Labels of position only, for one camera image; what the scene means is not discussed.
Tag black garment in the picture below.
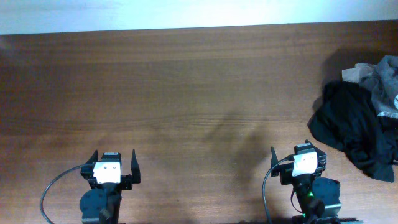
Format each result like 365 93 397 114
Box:
308 81 397 183

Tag beige crumpled cloth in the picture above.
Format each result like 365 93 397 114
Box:
341 63 375 83

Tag grey shorts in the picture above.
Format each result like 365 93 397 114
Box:
359 55 397 119

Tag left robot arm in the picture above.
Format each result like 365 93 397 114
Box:
80 151 141 224

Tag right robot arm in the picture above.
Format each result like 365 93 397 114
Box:
262 140 362 224

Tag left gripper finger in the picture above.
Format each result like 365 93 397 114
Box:
131 149 140 177
86 150 98 165

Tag left black camera cable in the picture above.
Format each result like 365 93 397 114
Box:
40 164 86 224

